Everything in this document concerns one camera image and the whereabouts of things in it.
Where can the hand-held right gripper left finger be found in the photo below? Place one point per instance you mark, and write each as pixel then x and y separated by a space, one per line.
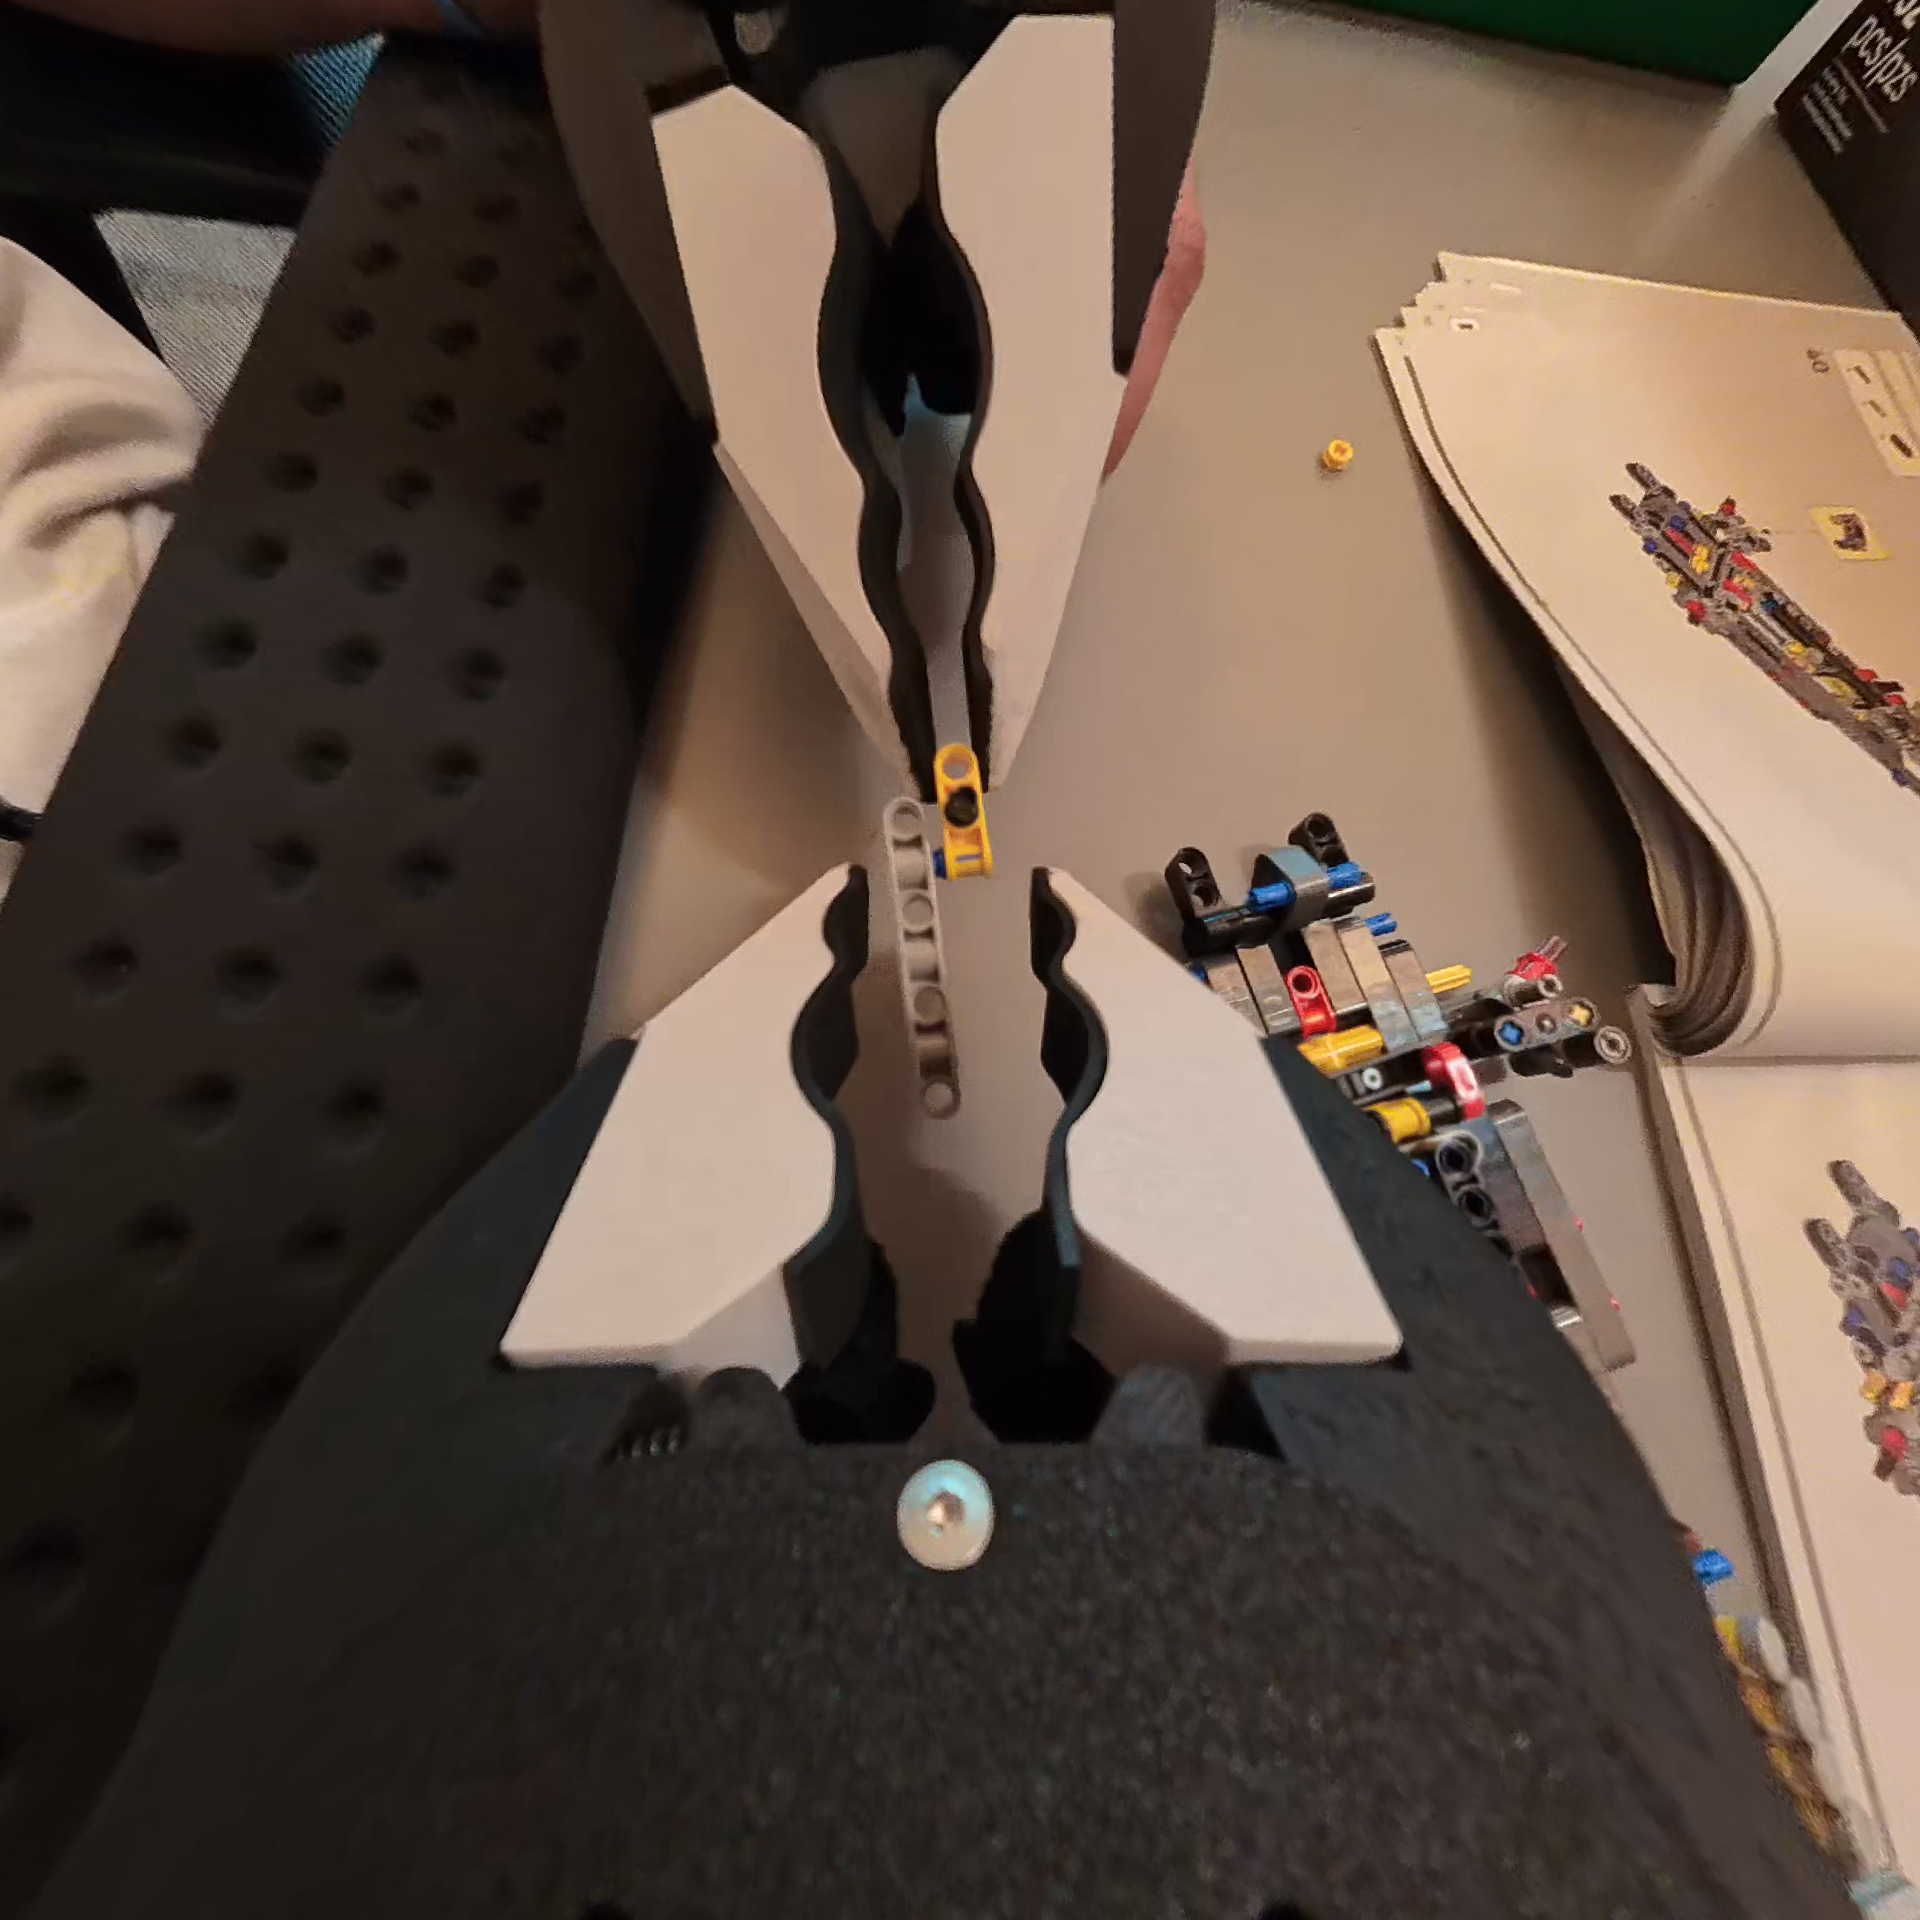
pixel 675 1185

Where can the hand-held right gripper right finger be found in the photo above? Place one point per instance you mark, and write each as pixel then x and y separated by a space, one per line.
pixel 1229 1185

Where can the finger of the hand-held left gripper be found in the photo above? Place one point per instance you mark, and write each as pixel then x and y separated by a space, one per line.
pixel 765 301
pixel 1050 301

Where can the thin grey lego beam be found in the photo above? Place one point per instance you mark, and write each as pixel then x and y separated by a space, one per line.
pixel 919 961

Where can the yellow lego connector blue pin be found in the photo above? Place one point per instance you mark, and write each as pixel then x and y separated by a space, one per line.
pixel 963 781

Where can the lego car chassis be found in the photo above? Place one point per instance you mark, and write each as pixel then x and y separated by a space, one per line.
pixel 1394 1050

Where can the lego instruction booklet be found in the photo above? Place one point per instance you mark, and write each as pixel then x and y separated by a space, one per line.
pixel 1574 526

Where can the black lego set box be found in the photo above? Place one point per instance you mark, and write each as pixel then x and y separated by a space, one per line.
pixel 1860 121

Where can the person's left hand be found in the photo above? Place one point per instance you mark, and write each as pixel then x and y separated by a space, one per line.
pixel 1170 331

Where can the green storage bin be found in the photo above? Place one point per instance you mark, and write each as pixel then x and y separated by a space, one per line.
pixel 1574 31

